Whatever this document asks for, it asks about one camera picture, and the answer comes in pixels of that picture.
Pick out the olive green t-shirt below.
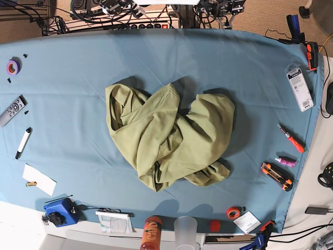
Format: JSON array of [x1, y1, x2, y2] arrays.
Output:
[[105, 83, 235, 192]]

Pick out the translucent plastic cup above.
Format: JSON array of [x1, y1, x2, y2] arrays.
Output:
[[174, 216, 198, 250]]

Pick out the orange tape roll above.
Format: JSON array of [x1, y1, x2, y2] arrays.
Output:
[[226, 206, 242, 220]]

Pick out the white power strip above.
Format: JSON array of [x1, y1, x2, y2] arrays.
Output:
[[65, 11, 182, 33]]

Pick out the orange drink bottle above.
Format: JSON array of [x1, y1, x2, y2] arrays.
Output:
[[140, 216, 162, 250]]

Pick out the small red block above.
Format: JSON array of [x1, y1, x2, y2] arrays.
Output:
[[210, 220, 221, 232]]

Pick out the white paper booklet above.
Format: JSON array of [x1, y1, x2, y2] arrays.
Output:
[[95, 211, 133, 234]]

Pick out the blue table cloth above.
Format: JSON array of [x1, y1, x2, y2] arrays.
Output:
[[1, 29, 324, 232]]

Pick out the purple glue tube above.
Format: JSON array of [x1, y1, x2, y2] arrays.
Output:
[[275, 157, 297, 168]]

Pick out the white square card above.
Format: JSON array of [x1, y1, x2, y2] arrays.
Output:
[[234, 211, 261, 234]]

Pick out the orange black utility knife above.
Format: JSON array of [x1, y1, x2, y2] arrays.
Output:
[[261, 162, 293, 192]]

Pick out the blue box with knob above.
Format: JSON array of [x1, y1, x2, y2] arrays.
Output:
[[44, 198, 79, 227]]

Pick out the white paper sheet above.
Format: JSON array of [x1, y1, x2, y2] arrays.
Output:
[[22, 164, 57, 196]]

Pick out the clear plastic bit case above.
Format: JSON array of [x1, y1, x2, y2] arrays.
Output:
[[286, 64, 314, 112]]

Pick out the white black marker pen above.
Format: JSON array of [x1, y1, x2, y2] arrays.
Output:
[[15, 127, 32, 159]]

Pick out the small yellow battery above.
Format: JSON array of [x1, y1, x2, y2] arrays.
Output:
[[26, 182, 37, 186]]

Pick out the grey remote control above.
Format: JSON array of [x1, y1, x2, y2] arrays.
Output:
[[0, 95, 27, 128]]

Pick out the blue orange bar clamp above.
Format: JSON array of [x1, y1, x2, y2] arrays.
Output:
[[240, 220, 275, 250]]

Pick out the purple tape roll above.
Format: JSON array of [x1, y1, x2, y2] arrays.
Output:
[[7, 57, 21, 76]]

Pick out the orange black clamp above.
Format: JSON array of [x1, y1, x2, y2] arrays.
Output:
[[306, 42, 318, 72]]

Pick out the black power adapter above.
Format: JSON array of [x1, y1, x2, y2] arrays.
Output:
[[304, 206, 330, 215]]

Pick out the black cable tie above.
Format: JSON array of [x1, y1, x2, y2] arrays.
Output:
[[45, 195, 73, 204]]

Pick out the red handled screwdriver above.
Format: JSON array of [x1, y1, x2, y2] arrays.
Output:
[[278, 123, 305, 153]]

